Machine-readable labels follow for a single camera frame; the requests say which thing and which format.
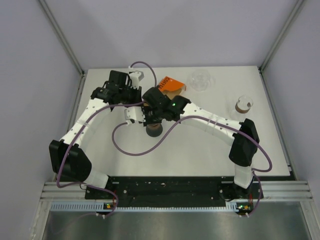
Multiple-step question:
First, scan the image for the clear glass cup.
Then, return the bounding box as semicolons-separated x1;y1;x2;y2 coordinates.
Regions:
187;69;216;92

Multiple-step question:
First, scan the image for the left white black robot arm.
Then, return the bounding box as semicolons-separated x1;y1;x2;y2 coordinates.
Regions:
49;70;144;199

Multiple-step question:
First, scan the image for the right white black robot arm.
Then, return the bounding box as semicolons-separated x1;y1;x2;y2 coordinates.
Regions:
142;87;260;198

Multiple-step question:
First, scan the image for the brown paper filter stack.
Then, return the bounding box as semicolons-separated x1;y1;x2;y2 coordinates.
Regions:
162;89;184;100

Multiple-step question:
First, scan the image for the orange coffee filter package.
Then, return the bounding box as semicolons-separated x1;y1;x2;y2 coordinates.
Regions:
157;76;187;93

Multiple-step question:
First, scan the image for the glass carafe with red rim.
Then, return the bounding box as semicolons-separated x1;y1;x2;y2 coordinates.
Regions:
146;123;163;138

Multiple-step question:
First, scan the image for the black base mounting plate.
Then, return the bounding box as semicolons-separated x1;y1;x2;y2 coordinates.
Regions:
85;176;264;208

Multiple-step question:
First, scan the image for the clear glass with brown band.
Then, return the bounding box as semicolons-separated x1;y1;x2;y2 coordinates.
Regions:
229;94;254;121

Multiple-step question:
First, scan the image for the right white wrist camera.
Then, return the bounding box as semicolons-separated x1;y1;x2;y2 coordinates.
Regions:
124;106;146;125

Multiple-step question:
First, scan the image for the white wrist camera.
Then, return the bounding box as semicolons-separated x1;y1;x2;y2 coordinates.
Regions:
124;106;146;125
127;66;144;90

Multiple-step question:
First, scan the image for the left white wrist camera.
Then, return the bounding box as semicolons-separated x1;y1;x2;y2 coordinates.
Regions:
127;66;144;90

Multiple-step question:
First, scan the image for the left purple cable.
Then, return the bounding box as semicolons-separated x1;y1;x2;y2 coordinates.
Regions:
56;60;157;221

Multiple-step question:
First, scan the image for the purple cable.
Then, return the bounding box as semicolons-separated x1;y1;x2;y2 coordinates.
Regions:
111;116;273;218
56;60;157;221

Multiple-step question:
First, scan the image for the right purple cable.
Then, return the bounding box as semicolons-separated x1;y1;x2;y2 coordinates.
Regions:
111;116;273;218

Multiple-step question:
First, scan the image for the grey slotted cable duct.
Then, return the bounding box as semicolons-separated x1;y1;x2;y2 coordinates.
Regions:
50;201;105;212

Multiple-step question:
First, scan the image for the aluminium frame rail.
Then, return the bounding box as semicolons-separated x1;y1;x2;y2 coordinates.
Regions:
40;181;313;202

